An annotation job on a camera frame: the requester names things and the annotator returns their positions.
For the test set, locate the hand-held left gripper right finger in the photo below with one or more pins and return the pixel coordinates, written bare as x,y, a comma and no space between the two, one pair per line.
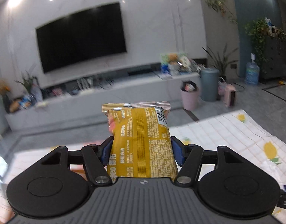
177,150

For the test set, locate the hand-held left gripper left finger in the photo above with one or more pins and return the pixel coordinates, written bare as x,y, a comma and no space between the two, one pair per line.
107,151

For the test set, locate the yellow snack packet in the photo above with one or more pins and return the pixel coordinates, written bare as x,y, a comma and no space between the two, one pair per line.
143,144

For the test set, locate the white marble television cabinet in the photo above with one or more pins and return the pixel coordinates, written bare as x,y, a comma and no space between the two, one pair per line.
87,107

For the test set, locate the pink waste bin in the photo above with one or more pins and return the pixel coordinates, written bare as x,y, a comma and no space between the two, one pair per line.
189,99

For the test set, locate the checked lemon print tablecloth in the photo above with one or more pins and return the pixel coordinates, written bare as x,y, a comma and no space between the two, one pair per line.
227,130

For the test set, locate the white router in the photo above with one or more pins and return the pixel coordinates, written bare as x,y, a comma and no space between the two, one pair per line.
84,85

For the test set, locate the grey trash can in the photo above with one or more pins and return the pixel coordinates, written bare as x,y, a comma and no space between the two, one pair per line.
209,86

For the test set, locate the pink space heater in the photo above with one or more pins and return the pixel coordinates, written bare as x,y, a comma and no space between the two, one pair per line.
228,95

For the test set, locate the teddy bear bouquet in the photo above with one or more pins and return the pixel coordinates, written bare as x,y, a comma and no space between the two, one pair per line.
174,63

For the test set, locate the blue snack packets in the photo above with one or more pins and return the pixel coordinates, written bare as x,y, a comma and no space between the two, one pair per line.
27,102

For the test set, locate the long leaf potted plant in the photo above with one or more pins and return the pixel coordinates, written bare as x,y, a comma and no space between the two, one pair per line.
221,60

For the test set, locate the brown bread loaf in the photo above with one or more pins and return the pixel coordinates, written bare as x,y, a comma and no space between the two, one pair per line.
14,106

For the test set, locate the green plant in glass vase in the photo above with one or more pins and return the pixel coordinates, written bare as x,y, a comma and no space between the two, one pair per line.
28,81

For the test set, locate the blue water bottle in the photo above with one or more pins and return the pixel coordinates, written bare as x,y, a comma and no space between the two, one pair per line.
252,73

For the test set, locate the dark vase with dried flowers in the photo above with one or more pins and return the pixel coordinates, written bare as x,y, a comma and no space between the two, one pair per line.
4,98

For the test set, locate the dark drawer cabinet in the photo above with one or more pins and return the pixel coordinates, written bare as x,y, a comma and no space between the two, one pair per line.
275,60

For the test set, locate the green leafy cabinet plant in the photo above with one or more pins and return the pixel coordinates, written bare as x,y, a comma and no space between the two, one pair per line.
257,35

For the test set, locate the hanging vine plant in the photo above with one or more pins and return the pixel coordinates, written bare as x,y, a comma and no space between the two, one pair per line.
219,5

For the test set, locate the dark wall outlet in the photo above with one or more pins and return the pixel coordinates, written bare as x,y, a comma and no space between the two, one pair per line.
234,66

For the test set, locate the black wall television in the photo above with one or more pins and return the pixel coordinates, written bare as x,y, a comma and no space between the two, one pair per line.
82,37

